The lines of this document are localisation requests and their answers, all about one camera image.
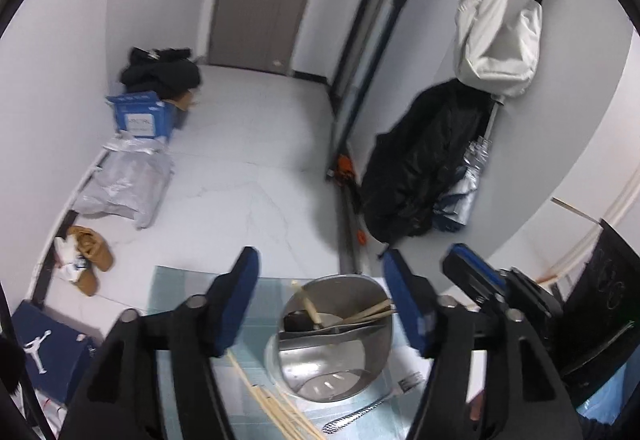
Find brown cardboard piece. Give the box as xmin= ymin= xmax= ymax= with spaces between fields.
xmin=169 ymin=89 xmax=197 ymax=112

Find blue cardboard box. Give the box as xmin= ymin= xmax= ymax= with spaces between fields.
xmin=106 ymin=91 xmax=183 ymax=142

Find grey plastic bag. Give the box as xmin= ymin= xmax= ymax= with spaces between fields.
xmin=74 ymin=132 xmax=173 ymax=229

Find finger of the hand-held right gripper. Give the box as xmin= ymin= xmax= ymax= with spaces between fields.
xmin=442 ymin=244 xmax=506 ymax=306
xmin=505 ymin=270 xmax=563 ymax=321

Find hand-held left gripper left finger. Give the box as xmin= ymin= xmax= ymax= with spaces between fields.
xmin=60 ymin=246 xmax=261 ymax=440

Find single wooden chopstick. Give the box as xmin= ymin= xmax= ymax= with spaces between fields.
xmin=344 ymin=299 xmax=392 ymax=321
xmin=350 ymin=305 xmax=397 ymax=325
xmin=291 ymin=280 xmax=322 ymax=329

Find teal checked placemat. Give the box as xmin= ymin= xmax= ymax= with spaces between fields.
xmin=150 ymin=265 xmax=416 ymax=440

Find silver folded umbrella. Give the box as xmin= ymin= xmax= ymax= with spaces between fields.
xmin=435 ymin=135 xmax=494 ymax=229

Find light blue cloth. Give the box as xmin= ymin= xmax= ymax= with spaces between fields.
xmin=575 ymin=362 xmax=640 ymax=426

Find dark blue shoe box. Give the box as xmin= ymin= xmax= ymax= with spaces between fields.
xmin=10 ymin=300 xmax=98 ymax=407

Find black sliding door frame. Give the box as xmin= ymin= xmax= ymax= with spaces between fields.
xmin=327 ymin=0 xmax=436 ymax=271

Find white metal utensil holder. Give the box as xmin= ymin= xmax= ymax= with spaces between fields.
xmin=265 ymin=274 xmax=396 ymax=403

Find black jacket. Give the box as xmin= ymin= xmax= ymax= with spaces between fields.
xmin=360 ymin=80 xmax=493 ymax=243

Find pile of black clothes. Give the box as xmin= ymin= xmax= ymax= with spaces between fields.
xmin=120 ymin=47 xmax=201 ymax=96

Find white socks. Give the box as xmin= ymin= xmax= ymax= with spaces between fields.
xmin=54 ymin=236 xmax=86 ymax=282

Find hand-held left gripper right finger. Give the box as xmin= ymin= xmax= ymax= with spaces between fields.
xmin=381 ymin=247 xmax=586 ymax=440

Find pile of wooden chopsticks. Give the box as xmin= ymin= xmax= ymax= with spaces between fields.
xmin=227 ymin=350 xmax=327 ymax=440

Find orange object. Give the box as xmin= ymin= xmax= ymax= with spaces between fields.
xmin=329 ymin=155 xmax=357 ymax=182

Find white shoulder bag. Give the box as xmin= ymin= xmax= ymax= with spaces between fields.
xmin=454 ymin=0 xmax=543 ymax=98

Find metal fork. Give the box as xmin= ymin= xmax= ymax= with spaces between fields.
xmin=322 ymin=397 xmax=393 ymax=435

